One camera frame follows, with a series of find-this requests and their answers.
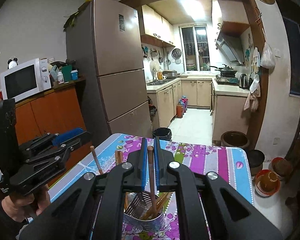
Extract wooden chopstick one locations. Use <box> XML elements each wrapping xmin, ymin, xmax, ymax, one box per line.
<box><xmin>90</xmin><ymin>146</ymin><xmax>103</xmax><ymax>174</ymax></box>

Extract wooden chopstick three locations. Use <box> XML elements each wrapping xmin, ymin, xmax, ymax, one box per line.
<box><xmin>115</xmin><ymin>150</ymin><xmax>120</xmax><ymax>165</ymax></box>

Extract wooden chopstick four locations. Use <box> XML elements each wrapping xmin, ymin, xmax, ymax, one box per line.
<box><xmin>151</xmin><ymin>192</ymin><xmax>173</xmax><ymax>219</ymax></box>

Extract wooden chopstick five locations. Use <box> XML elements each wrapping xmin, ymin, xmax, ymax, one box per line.
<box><xmin>147</xmin><ymin>146</ymin><xmax>156</xmax><ymax>207</ymax></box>

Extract wooden chopstick six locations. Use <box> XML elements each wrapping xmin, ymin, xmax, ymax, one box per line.
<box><xmin>118</xmin><ymin>151</ymin><xmax>123</xmax><ymax>163</ymax></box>

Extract wooden chopstick two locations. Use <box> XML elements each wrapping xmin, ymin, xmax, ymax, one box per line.
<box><xmin>141</xmin><ymin>193</ymin><xmax>164</xmax><ymax>220</ymax></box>

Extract beige kitchen base cabinets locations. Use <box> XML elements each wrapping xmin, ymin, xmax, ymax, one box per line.
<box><xmin>146</xmin><ymin>76</ymin><xmax>250</xmax><ymax>145</ymax></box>

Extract hanging kitchen towel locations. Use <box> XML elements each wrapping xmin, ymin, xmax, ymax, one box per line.
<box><xmin>243</xmin><ymin>74</ymin><xmax>261</xmax><ymax>112</ymax></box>

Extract kitchen window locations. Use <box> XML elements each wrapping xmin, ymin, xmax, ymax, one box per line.
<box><xmin>180</xmin><ymin>25</ymin><xmax>210</xmax><ymax>72</ymax></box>

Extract person's left hand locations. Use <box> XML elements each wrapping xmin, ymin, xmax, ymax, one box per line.
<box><xmin>1</xmin><ymin>184</ymin><xmax>51</xmax><ymax>222</ymax></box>

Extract orange wooden cabinet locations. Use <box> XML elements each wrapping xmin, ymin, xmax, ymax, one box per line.
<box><xmin>13</xmin><ymin>78</ymin><xmax>93</xmax><ymax>185</ymax></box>

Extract red bowl on floor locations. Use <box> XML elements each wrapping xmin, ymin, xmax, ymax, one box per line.
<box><xmin>255</xmin><ymin>170</ymin><xmax>280</xmax><ymax>197</ymax></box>

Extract blue perforated utensil holder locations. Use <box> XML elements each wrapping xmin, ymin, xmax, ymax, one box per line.
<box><xmin>122</xmin><ymin>191</ymin><xmax>166</xmax><ymax>233</ymax></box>

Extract white medicine bottle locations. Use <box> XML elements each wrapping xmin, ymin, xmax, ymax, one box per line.
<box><xmin>57</xmin><ymin>72</ymin><xmax>64</xmax><ymax>84</ymax></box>

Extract blue lidded cup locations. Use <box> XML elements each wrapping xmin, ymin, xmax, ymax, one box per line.
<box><xmin>71</xmin><ymin>69</ymin><xmax>78</xmax><ymax>81</ymax></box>

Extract white microwave oven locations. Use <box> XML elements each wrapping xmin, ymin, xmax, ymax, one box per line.
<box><xmin>0</xmin><ymin>58</ymin><xmax>51</xmax><ymax>102</ymax></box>

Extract brown ceramic jar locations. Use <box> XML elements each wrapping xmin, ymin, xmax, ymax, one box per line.
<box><xmin>221</xmin><ymin>131</ymin><xmax>250</xmax><ymax>150</ymax></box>

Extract alarm clock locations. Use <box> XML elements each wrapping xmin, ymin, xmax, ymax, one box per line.
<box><xmin>7</xmin><ymin>57</ymin><xmax>18</xmax><ymax>69</ymax></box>

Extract black trash bin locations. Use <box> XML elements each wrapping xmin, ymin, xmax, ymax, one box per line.
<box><xmin>152</xmin><ymin>127</ymin><xmax>172</xmax><ymax>141</ymax></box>

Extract brown refrigerator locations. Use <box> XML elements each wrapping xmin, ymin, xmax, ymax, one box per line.
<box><xmin>66</xmin><ymin>0</ymin><xmax>152</xmax><ymax>145</ymax></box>

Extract orange oil bottle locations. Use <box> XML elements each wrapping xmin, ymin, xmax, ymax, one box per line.
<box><xmin>176</xmin><ymin>102</ymin><xmax>184</xmax><ymax>118</ymax></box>

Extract steel electric kettle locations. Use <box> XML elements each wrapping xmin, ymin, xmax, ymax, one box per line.
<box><xmin>239</xmin><ymin>73</ymin><xmax>249</xmax><ymax>89</ymax></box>

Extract black wok on stove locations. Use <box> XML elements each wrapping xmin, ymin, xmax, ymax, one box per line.
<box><xmin>210</xmin><ymin>64</ymin><xmax>237</xmax><ymax>77</ymax></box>

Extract dark room window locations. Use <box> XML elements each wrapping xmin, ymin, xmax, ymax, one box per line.
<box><xmin>273</xmin><ymin>0</ymin><xmax>300</xmax><ymax>97</ymax></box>

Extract white plastic bag hanging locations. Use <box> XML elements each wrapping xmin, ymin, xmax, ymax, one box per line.
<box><xmin>260</xmin><ymin>42</ymin><xmax>276</xmax><ymax>69</ymax></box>

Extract range hood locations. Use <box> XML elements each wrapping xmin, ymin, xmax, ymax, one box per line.
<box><xmin>216</xmin><ymin>33</ymin><xmax>244</xmax><ymax>65</ymax></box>

